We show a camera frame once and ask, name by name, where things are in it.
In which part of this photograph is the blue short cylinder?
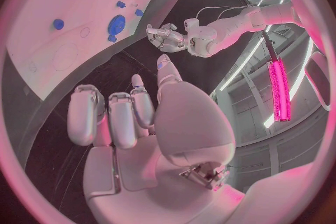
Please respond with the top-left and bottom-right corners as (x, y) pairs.
(52, 18), (66, 31)

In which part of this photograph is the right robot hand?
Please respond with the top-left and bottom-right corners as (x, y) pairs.
(66, 53), (246, 224)

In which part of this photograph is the glowing light bar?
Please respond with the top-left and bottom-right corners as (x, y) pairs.
(267, 60), (293, 123)

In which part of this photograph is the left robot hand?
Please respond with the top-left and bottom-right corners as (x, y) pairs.
(146, 22), (189, 53)

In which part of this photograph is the white cable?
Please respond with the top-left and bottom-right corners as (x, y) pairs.
(216, 6), (248, 21)
(194, 5), (249, 20)

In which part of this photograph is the white task board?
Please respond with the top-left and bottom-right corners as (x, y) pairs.
(6, 0), (212, 101)

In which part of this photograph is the blue gear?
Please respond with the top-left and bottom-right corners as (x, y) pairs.
(107, 14), (127, 35)

